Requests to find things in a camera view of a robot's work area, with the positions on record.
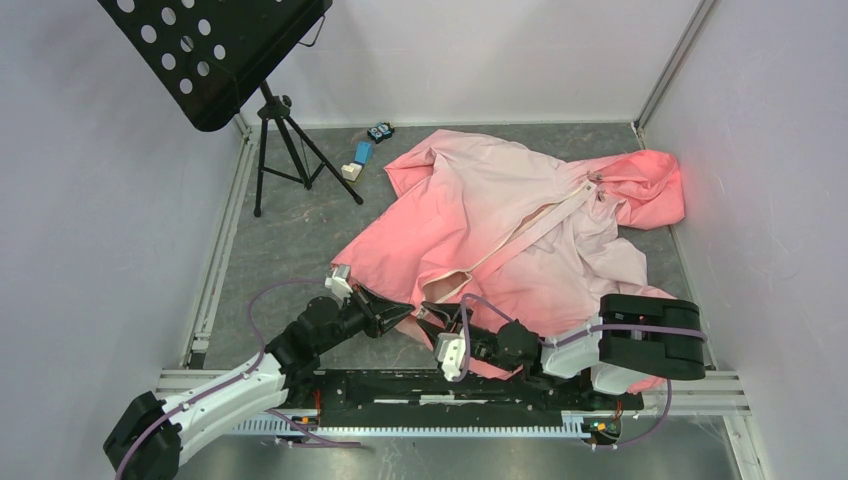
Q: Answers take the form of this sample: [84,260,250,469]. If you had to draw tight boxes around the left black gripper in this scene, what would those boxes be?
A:
[315,284,414,355]

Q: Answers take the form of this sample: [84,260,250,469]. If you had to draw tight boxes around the pink zip-up jacket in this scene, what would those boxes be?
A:
[332,130,685,341]

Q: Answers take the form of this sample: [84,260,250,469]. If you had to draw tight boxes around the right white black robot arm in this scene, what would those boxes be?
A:
[417,294,707,408]

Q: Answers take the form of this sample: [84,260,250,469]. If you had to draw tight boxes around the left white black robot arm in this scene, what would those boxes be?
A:
[103,287,415,479]

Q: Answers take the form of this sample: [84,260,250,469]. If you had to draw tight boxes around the cream white block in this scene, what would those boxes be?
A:
[340,162,364,183]

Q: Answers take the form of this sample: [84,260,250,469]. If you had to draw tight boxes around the blue block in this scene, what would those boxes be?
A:
[354,141,373,166]

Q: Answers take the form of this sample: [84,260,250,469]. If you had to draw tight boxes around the small black blue toy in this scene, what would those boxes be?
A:
[367,122,395,144]

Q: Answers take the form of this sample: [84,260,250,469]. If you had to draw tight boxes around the black perforated music stand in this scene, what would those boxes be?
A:
[98,0,363,204]

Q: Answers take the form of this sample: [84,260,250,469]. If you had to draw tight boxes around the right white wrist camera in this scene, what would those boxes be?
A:
[434,333,466,382]

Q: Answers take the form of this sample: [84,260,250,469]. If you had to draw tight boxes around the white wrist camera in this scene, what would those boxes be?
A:
[434,333,466,382]
[324,264,353,301]

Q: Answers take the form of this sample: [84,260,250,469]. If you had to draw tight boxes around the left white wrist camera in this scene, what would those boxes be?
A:
[324,264,353,301]

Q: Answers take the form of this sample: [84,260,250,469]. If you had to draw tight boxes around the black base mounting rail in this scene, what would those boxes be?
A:
[279,369,644,427]

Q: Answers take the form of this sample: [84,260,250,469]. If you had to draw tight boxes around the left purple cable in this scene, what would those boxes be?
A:
[113,278,364,480]

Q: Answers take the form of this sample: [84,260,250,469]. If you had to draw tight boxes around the white toothed cable duct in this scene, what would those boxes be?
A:
[226,413,620,441]

